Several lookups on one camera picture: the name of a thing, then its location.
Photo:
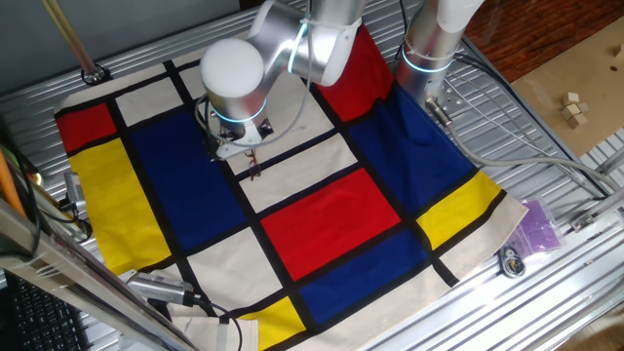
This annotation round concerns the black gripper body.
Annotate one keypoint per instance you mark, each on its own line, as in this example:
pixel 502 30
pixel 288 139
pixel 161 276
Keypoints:
pixel 265 130

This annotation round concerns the brown thin-framed glasses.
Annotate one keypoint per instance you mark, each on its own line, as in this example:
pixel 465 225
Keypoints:
pixel 253 168

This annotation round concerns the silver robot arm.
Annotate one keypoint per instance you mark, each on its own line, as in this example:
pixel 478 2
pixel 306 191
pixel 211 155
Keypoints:
pixel 234 73

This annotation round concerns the colour block tablecloth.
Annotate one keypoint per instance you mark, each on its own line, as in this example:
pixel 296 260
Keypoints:
pixel 331 224

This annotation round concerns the purple plastic bag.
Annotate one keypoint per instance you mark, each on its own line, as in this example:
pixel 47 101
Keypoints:
pixel 536 229

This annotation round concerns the black keyboard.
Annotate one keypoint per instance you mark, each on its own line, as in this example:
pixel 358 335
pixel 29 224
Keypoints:
pixel 44 317

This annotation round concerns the small wooden cube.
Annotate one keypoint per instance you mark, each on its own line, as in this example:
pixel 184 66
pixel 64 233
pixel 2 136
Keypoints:
pixel 569 111
pixel 578 121
pixel 571 98

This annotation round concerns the brown cardboard sheet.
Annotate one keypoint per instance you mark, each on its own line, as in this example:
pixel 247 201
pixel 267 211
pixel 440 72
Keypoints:
pixel 575 68

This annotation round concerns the silver camera with label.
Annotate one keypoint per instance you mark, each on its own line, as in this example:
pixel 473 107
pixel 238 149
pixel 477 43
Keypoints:
pixel 158 287

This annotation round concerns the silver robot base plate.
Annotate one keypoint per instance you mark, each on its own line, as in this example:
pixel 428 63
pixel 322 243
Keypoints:
pixel 456 100

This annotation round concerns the small silver ribbed camera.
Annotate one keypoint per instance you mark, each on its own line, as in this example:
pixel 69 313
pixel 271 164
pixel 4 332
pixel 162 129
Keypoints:
pixel 74 190

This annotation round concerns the aluminium frame beam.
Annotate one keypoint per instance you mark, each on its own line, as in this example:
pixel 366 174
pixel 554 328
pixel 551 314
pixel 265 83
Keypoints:
pixel 73 263

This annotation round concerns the silver corner bracket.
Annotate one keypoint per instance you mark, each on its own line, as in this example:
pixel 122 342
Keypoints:
pixel 582 222

